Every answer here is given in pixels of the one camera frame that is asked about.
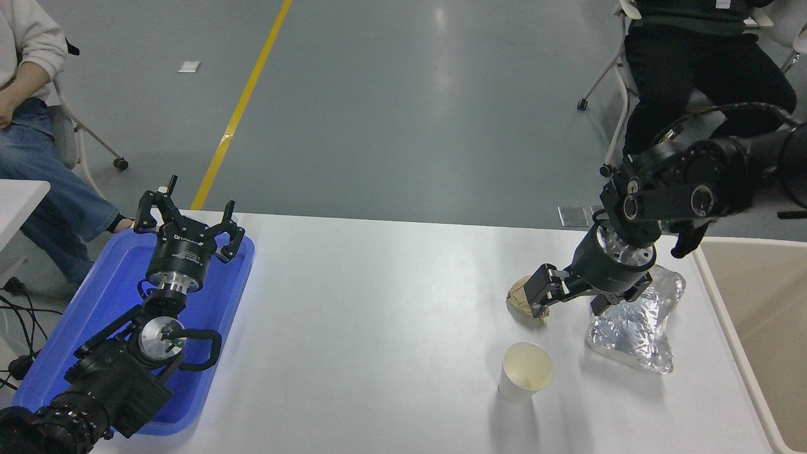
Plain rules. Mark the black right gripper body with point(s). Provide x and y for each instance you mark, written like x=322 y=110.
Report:
x=599 y=271

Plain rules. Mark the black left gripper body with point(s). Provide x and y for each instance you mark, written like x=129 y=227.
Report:
x=179 y=255

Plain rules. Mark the white paper cup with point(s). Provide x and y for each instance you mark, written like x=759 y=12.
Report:
x=526 y=369

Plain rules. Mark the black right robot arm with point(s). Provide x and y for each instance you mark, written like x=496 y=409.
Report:
x=712 y=170

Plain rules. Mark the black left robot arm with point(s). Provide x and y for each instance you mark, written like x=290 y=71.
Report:
x=107 y=384

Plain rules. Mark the person's forearm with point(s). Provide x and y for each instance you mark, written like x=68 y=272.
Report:
x=28 y=81

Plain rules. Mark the person's hand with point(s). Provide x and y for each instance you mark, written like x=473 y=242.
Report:
x=4 y=112

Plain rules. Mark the crumpled tan paper ball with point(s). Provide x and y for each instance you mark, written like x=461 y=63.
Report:
x=517 y=296

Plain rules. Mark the silver foil tray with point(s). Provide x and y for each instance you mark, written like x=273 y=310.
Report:
x=637 y=334

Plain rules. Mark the metal floor plate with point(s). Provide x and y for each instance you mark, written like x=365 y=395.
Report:
x=572 y=216
x=594 y=209

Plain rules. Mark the blue plastic tray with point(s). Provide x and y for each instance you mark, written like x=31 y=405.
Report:
x=94 y=302

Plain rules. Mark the white wheeled chair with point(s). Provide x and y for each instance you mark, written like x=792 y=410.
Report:
x=606 y=170
x=63 y=135

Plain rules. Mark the person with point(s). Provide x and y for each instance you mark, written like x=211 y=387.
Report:
x=44 y=189
x=693 y=63

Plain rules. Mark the small white table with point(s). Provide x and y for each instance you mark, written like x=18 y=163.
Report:
x=19 y=202

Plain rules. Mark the large pale bin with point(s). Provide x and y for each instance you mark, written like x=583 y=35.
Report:
x=769 y=328

